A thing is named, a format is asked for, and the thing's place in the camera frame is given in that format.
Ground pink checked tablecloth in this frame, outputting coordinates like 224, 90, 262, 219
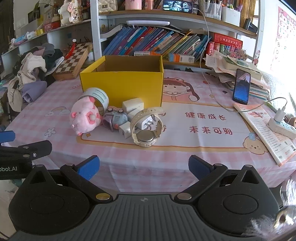
5, 70, 296, 193

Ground cream wristwatch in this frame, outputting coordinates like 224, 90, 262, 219
130, 107, 167, 148

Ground red tassel ornament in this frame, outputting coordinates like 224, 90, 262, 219
65, 39, 77, 58

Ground white plush figure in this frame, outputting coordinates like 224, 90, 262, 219
60, 0, 83, 25

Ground white tape roll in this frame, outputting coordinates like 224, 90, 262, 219
80, 87, 110, 116

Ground small white charger plug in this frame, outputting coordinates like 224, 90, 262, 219
119, 122, 133, 139

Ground large white charger plug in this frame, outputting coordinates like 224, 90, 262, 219
128, 109, 160, 130

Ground grey charger cable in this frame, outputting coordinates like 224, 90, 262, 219
262, 97, 288, 109

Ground orange and white medicine box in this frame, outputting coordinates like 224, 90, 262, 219
168, 53, 195, 63

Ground orange and white booklet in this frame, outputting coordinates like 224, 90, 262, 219
233, 102, 296, 167

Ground white charging cable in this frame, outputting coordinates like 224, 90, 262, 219
193, 6, 241, 114

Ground black standing smartphone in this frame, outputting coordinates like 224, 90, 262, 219
232, 68, 251, 105

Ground white square charger block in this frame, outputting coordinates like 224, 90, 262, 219
122, 98, 144, 114

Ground white pen holder box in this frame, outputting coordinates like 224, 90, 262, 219
221, 6, 241, 27

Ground white power strip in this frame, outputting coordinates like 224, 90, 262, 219
268, 116, 296, 139

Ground pink cup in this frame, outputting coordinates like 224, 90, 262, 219
125, 0, 142, 10

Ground stack of papers and books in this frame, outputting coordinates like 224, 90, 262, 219
205, 50, 271, 100

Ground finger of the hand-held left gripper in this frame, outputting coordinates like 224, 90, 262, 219
0, 140, 52, 163
0, 130, 16, 144

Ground pink plush pig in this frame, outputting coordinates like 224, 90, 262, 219
69, 96, 103, 136

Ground alphabet wall poster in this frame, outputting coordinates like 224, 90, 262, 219
270, 6, 296, 75

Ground white plug-in charger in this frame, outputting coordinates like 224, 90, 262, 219
274, 107, 287, 123

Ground wooden chessboard box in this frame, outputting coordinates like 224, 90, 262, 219
53, 42, 93, 81

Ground clear pen holders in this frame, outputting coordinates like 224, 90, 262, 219
203, 0, 222, 20

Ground pile of clothes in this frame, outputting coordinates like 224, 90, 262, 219
0, 43, 64, 116

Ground red jar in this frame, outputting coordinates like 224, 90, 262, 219
51, 14, 61, 29

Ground smartphone showing video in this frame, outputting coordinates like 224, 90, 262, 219
163, 0, 194, 11

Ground white bookshelf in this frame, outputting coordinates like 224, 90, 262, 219
90, 0, 262, 70

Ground row of colourful books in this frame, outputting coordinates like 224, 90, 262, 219
102, 25, 212, 59

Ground white quilted handbag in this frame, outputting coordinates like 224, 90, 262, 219
98, 0, 118, 12

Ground purple toy watch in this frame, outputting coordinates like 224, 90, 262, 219
102, 106, 129, 132

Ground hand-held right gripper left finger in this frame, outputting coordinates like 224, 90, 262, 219
24, 155, 114, 204

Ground red dictionary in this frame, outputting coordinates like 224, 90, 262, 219
206, 32, 243, 56

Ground white light bar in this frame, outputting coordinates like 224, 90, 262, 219
126, 20, 170, 27

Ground pink artificial flowers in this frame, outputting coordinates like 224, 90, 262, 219
228, 47, 247, 59

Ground yellow cardboard box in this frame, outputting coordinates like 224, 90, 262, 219
80, 55, 164, 107

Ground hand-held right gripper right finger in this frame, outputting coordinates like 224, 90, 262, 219
174, 155, 266, 204

